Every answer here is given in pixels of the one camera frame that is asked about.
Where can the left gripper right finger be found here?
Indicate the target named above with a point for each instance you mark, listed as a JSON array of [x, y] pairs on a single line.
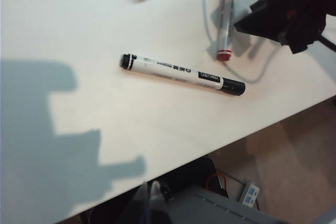
[[158, 208]]

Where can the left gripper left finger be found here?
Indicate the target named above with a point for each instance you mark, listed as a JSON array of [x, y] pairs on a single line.
[[141, 208]]

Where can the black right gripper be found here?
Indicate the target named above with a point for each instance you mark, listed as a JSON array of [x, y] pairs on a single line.
[[307, 6]]

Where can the red cap whiteboard marker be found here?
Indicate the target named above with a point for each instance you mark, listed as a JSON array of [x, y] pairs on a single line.
[[226, 19]]

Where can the black cap whiteboard marker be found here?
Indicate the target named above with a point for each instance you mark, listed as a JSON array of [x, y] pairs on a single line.
[[170, 73]]

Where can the black square connector block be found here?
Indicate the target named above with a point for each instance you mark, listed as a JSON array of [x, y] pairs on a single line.
[[165, 191]]

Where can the grey slotted metal housing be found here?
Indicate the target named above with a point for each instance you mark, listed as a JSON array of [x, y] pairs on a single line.
[[210, 208]]

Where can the white power strip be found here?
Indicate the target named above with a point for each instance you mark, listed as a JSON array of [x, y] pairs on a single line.
[[250, 193]]

